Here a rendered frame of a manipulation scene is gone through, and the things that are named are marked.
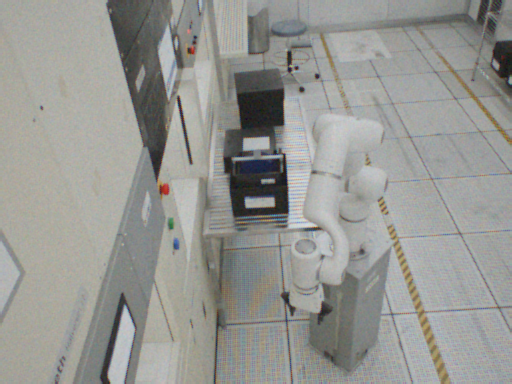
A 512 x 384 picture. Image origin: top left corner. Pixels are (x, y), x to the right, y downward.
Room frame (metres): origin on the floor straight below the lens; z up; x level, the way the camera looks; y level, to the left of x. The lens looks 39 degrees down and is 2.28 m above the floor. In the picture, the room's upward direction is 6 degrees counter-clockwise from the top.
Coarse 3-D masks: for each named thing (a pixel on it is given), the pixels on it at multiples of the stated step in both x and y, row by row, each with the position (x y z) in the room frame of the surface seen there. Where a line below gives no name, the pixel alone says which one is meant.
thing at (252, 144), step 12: (252, 144) 1.84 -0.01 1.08; (264, 144) 1.83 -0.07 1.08; (240, 156) 1.94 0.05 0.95; (252, 156) 1.85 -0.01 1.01; (264, 156) 1.84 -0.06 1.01; (276, 156) 1.83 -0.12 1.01; (240, 180) 1.74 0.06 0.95; (252, 180) 1.74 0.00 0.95; (264, 180) 1.73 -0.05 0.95; (276, 180) 1.73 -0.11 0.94
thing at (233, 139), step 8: (248, 128) 2.35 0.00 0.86; (256, 128) 2.35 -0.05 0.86; (264, 128) 2.34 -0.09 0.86; (272, 128) 2.33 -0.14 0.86; (224, 136) 2.29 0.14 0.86; (232, 136) 2.28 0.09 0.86; (240, 136) 2.27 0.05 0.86; (248, 136) 2.22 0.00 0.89; (256, 136) 2.26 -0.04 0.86; (264, 136) 2.25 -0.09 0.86; (272, 136) 2.24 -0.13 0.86; (224, 144) 2.21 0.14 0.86; (232, 144) 2.20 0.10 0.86; (240, 144) 2.19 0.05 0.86; (272, 144) 2.16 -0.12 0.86; (224, 152) 2.13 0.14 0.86; (232, 152) 2.12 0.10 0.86; (248, 152) 2.11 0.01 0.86; (272, 152) 2.08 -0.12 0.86; (224, 160) 2.08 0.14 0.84; (224, 168) 2.09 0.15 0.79
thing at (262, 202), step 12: (240, 192) 1.71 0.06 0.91; (252, 192) 1.70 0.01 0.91; (264, 192) 1.70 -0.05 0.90; (276, 192) 1.70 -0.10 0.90; (288, 192) 1.70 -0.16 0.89; (240, 204) 1.71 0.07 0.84; (252, 204) 1.70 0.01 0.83; (264, 204) 1.70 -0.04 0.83; (276, 204) 1.70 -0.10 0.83; (288, 204) 1.70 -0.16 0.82
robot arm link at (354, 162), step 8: (320, 120) 1.30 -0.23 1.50; (328, 120) 1.28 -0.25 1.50; (336, 120) 1.28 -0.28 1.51; (352, 120) 1.26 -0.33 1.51; (320, 128) 1.28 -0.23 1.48; (352, 160) 1.30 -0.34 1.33; (360, 160) 1.31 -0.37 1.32; (344, 168) 1.33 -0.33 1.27; (352, 168) 1.31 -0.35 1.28; (360, 168) 1.33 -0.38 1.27; (344, 176) 1.37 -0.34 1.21; (344, 184) 1.42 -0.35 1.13
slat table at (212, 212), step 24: (288, 96) 2.88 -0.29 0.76; (216, 120) 2.66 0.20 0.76; (288, 120) 2.57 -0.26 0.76; (216, 144) 2.38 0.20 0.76; (288, 144) 2.30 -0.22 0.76; (312, 144) 2.27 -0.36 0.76; (216, 168) 2.13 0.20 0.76; (288, 168) 2.06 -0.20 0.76; (216, 192) 1.92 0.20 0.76; (216, 216) 1.73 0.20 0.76; (240, 216) 1.71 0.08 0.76; (288, 216) 1.68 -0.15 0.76; (216, 288) 1.61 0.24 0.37
